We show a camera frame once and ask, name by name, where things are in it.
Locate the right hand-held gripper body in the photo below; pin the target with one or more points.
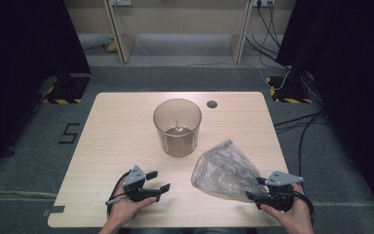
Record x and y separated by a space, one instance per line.
280 178

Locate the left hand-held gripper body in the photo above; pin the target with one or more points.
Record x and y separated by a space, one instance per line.
135 177

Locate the clear plastic bag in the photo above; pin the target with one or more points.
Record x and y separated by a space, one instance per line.
224 169

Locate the transparent brown plastic bin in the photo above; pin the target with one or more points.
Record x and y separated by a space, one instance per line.
178 143

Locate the person's left hand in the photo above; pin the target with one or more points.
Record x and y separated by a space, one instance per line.
125 211

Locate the person's right hand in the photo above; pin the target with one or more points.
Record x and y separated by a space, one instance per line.
297 214

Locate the black yellow striped stand base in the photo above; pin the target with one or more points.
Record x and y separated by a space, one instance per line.
65 94
289 96

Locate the round grey table grommet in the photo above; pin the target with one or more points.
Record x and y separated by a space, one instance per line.
212 104

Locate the black curtain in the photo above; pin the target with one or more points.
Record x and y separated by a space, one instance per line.
354 81
26 65

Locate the small yellow object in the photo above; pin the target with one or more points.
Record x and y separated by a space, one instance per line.
112 47

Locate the white power strip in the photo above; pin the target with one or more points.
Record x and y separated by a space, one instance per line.
120 2

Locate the beige wooden desk frame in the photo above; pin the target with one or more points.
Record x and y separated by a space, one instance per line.
120 35

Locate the white wall socket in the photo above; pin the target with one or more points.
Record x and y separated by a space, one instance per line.
263 2

